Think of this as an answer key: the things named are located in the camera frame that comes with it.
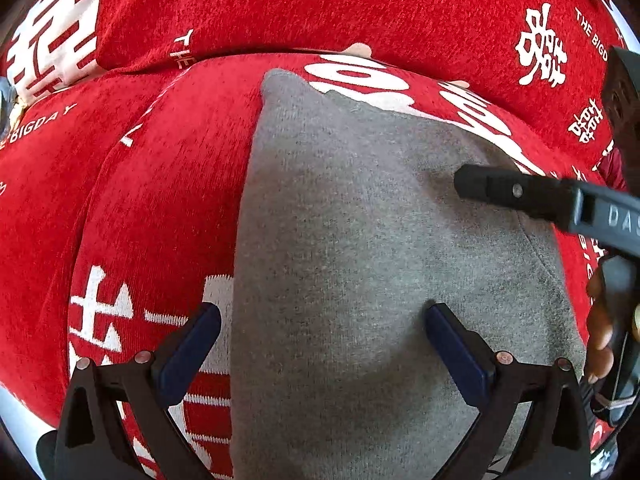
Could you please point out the grey garment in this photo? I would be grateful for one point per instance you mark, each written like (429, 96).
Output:
(360, 240)

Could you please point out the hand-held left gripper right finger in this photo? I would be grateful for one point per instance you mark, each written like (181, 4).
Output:
(460, 355)

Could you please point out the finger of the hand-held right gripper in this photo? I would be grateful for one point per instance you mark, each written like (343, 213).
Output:
(505, 189)

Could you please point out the red printed blanket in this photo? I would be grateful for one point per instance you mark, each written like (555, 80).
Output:
(165, 170)

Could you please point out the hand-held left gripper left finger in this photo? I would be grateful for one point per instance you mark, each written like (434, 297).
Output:
(187, 347)

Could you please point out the person's right hand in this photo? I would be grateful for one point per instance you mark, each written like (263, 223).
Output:
(600, 335)

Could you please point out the maroon cloth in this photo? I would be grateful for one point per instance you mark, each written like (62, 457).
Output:
(614, 170)

